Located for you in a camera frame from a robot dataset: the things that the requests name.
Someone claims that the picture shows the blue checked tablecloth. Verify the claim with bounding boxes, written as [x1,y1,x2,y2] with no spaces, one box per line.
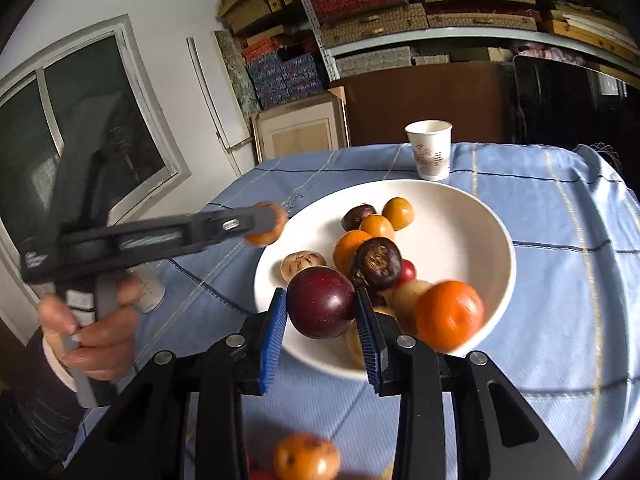
[65,142,640,480]

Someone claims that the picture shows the brown wooden cabinet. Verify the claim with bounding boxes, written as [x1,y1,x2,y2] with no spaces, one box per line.
[330,62,516,150]

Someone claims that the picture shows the orange persimmon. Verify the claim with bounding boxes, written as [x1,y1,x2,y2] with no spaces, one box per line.
[245,201,288,247]

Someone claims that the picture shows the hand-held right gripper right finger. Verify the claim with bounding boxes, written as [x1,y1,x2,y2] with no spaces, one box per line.
[356,287,581,480]

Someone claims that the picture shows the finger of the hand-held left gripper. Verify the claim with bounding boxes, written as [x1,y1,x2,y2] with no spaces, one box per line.
[192,204,282,251]

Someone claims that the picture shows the pale yellow round fruit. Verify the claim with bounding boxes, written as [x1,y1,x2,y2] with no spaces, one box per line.
[389,280,434,333]

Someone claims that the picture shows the white oval plate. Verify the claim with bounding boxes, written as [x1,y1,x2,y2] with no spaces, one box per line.
[253,180,517,381]

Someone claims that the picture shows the metal shelf rack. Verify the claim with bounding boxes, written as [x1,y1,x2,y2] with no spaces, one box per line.
[285,0,640,83]

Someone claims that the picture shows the small dark brown fruit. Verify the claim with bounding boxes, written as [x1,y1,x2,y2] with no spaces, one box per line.
[342,203,377,232]

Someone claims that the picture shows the small orange fruit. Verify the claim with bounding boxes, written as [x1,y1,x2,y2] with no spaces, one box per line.
[382,197,415,231]

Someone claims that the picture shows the yellow-orange round orange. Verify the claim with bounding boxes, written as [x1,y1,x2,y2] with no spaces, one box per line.
[333,230,373,276]

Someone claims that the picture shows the person's left hand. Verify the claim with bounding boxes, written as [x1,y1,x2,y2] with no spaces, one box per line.
[39,274,143,383]

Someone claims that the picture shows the white-framed window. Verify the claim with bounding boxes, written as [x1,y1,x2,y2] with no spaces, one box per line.
[0,15,192,347]

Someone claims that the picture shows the dark purple plum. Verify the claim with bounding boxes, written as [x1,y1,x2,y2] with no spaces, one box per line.
[286,267,357,340]

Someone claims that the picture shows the striped yellow-brown fruit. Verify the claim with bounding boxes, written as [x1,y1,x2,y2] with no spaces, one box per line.
[280,251,327,283]

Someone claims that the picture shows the spotted orange fruit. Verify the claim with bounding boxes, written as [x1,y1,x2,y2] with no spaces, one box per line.
[272,434,341,480]

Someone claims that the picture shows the stack of blue patterned boxes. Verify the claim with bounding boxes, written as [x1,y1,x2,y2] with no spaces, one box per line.
[242,44,328,110]

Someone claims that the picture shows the person's left forearm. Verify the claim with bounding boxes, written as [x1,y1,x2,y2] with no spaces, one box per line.
[0,330,88,468]

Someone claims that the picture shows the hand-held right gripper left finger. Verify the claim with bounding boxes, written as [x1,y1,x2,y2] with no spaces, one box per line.
[62,287,288,480]

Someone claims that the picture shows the white paper cup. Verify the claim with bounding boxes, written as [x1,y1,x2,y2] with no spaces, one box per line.
[405,120,453,182]

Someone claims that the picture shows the black glossy panel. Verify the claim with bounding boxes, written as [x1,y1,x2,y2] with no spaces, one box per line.
[512,55,640,153]

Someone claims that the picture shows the wooden picture frame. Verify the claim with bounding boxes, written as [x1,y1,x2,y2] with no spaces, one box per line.
[250,87,349,165]

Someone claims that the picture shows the small yellow fruit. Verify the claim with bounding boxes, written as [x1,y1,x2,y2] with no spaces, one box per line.
[346,320,371,368]

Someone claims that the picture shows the shelf of stacked boxes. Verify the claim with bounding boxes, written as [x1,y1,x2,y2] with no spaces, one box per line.
[215,0,640,78]

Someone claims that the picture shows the dark brown mangosteen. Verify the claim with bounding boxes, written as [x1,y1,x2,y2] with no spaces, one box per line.
[350,237,402,292]

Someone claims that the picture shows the green marbled board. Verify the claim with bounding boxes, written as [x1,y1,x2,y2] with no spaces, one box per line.
[215,30,263,117]

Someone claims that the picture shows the smooth orange fruit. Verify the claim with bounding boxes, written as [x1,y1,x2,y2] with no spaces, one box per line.
[359,214,396,241]

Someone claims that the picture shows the large deep orange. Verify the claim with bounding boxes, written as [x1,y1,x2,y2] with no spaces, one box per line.
[414,280,485,353]

